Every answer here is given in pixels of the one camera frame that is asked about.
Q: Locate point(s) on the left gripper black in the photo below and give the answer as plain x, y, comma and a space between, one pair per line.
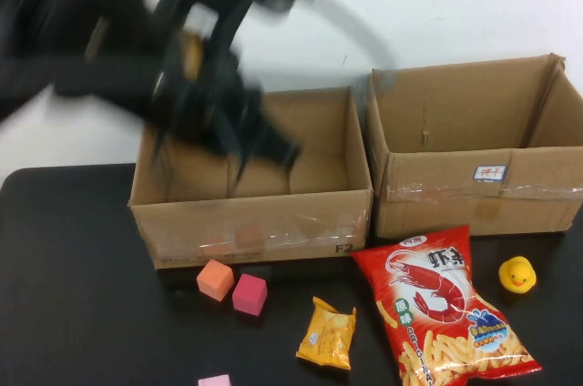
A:
214, 104

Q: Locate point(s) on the cardboard box with white label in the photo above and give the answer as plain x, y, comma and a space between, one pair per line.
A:
432, 213

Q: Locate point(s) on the orange foam cube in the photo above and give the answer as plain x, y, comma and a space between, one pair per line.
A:
214, 280

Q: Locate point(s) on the light pink foam cube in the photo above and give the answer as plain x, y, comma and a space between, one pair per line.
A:
214, 381

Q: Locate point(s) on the yellow snack packet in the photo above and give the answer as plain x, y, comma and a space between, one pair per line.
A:
328, 336

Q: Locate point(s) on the cardboard box with F2 print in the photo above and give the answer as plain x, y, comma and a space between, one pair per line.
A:
255, 222

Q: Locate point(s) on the white label sticker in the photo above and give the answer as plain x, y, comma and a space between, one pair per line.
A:
489, 173

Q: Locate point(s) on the magenta foam cube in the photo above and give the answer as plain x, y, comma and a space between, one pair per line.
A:
249, 294

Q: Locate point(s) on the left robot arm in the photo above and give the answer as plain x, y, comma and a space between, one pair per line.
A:
68, 31

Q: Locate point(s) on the red shrimp chips bag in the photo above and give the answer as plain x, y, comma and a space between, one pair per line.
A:
432, 295

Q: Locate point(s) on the yellow rubber duck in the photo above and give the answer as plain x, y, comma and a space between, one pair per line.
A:
517, 274

